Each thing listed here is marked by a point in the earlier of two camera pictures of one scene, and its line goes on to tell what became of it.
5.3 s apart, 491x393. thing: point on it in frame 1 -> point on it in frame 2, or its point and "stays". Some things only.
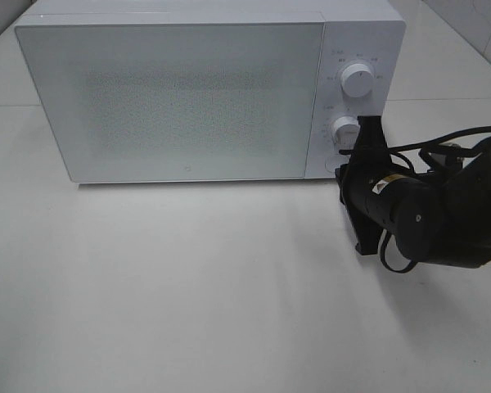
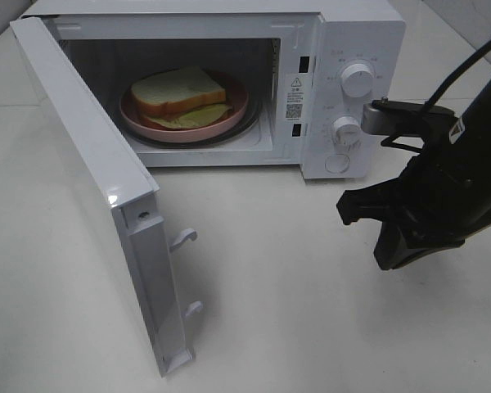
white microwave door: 178,101 -> 146,238
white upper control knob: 358,80 stays
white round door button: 331,164 stays
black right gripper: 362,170 -> 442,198
